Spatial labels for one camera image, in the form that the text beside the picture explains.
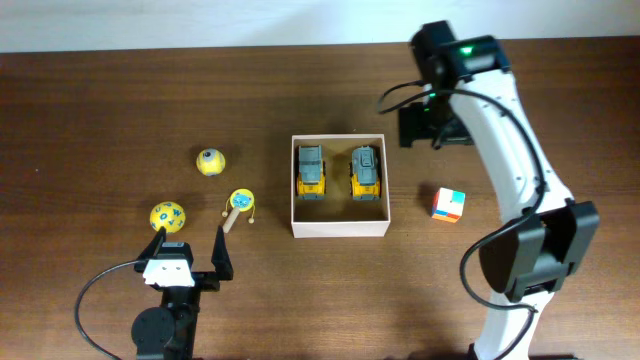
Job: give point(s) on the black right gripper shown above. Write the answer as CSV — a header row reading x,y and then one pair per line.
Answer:
x,y
413,126

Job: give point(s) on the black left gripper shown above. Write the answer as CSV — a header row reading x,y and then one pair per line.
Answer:
x,y
210,280

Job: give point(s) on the colourful puzzle cube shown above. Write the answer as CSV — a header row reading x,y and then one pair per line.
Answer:
x,y
448,205

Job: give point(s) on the yellow grey toy truck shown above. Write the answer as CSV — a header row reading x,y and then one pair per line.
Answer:
x,y
365,180
311,177

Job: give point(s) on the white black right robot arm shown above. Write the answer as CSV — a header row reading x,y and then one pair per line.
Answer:
x,y
471,97

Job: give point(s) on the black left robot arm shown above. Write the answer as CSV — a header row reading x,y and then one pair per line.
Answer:
x,y
168,330

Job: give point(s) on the yellow ball with blue letters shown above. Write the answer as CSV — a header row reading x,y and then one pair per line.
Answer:
x,y
169,215

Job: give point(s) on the yellow cat rattle drum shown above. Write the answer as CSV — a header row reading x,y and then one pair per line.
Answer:
x,y
241,200

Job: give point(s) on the yellow ball with grey eyes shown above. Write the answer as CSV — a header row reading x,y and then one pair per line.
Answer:
x,y
210,162

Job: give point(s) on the pink open cardboard box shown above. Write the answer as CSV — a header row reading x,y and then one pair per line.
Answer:
x,y
339,214

